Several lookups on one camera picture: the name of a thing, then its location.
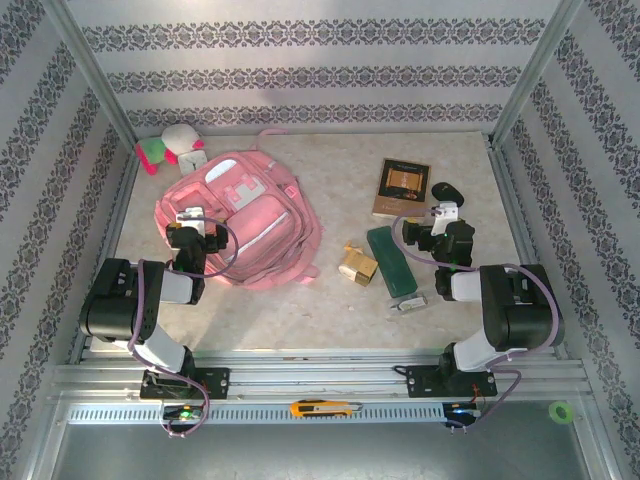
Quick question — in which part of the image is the dark green pencil case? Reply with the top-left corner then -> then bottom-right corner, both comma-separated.
366,225 -> 419,299

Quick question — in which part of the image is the pink backpack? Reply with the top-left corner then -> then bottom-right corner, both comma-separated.
153,128 -> 325,294

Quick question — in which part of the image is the brown paperback book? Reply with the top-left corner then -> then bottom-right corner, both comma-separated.
371,158 -> 432,220

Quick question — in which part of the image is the gold wooden block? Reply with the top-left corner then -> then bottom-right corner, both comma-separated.
338,241 -> 380,287

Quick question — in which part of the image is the small silver metal object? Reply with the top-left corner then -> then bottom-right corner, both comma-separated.
388,293 -> 430,316

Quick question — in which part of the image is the black computer mouse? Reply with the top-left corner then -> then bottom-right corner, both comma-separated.
431,182 -> 465,208

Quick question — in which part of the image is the white square alarm clock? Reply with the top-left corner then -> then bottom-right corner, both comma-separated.
178,149 -> 209,176

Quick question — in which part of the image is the white pink green plush toy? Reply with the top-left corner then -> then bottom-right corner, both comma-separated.
134,123 -> 206,177

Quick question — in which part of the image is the small lit circuit board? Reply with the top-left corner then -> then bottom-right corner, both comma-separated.
442,402 -> 482,419
163,405 -> 206,422

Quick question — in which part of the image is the green tape roll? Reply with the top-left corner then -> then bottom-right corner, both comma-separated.
548,401 -> 575,425

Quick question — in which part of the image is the yellow black utility knife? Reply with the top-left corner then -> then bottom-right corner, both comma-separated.
289,398 -> 364,419

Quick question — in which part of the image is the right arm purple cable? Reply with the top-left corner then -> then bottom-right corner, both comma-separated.
392,209 -> 564,436

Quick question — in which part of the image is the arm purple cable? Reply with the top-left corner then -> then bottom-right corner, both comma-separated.
127,217 -> 240,440
392,209 -> 564,436

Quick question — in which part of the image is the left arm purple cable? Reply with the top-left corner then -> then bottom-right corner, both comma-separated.
127,217 -> 240,440

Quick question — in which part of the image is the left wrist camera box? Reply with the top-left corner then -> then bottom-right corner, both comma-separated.
175,206 -> 207,236

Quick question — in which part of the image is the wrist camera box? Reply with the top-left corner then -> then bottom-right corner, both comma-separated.
175,206 -> 207,236
433,199 -> 460,236

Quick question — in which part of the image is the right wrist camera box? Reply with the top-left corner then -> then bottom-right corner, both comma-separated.
433,199 -> 460,236

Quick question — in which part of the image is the aluminium side rail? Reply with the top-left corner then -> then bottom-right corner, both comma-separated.
69,144 -> 139,361
487,134 -> 569,359

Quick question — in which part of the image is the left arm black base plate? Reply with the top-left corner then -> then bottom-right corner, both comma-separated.
139,367 -> 231,401

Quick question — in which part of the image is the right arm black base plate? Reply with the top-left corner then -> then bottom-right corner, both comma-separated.
403,364 -> 499,400

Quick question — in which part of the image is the slotted grey cable duct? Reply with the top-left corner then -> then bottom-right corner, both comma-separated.
67,402 -> 481,426

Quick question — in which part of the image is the aluminium mounting rail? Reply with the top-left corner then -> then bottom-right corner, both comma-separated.
47,349 -> 589,401

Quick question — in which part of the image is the aluminium frame post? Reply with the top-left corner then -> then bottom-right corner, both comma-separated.
489,0 -> 586,146
42,0 -> 139,149

